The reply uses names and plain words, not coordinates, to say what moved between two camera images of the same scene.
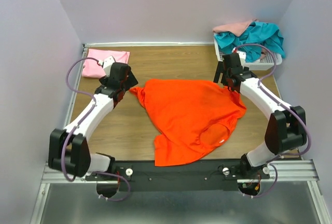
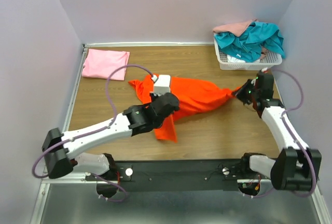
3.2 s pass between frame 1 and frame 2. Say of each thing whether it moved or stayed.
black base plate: stayed
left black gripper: moved
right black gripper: moved
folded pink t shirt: stayed
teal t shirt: stayed
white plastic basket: stayed
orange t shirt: moved
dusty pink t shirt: stayed
